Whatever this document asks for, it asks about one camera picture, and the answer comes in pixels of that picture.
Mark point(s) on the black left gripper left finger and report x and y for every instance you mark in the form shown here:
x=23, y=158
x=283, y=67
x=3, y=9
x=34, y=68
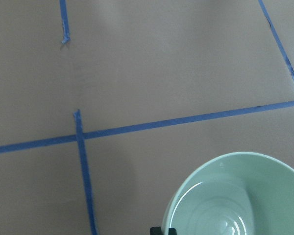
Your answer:
x=155, y=231

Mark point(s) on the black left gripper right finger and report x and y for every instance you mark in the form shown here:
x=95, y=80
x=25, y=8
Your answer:
x=172, y=231

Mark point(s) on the mint green bowl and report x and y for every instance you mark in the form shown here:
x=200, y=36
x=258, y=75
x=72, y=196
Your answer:
x=241, y=193

